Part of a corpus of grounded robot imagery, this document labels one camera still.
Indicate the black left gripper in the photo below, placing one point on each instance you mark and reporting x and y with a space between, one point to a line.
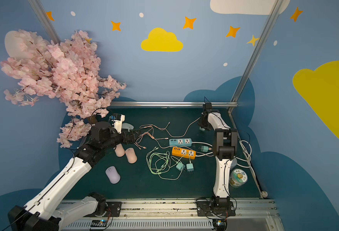
133 135

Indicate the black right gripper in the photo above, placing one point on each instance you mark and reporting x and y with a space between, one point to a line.
205 120

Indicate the pink wireless mouse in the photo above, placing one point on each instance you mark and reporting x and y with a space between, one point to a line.
119 150
131 155

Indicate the lilac wireless mouse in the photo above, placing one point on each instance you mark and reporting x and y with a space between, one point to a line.
113 175

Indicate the teal charger with green cable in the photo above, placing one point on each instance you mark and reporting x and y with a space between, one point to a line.
180 166

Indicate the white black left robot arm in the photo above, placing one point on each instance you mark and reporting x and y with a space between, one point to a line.
41 213

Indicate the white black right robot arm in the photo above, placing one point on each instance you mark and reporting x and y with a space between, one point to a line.
224 149

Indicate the teal power strip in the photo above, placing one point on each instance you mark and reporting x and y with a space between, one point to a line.
187 142

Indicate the orange power strip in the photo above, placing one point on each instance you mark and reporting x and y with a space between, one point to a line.
183 153

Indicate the pink cherry blossom tree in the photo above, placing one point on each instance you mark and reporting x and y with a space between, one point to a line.
68 71

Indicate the pale green wireless mouse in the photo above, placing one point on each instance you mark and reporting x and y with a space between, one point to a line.
127 126

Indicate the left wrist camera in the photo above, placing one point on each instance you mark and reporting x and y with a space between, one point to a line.
118 120

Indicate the aluminium frame rail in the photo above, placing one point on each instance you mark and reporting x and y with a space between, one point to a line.
171 104

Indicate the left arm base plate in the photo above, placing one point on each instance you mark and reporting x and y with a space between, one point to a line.
107 209

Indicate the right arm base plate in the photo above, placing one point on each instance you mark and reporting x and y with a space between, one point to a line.
216 207

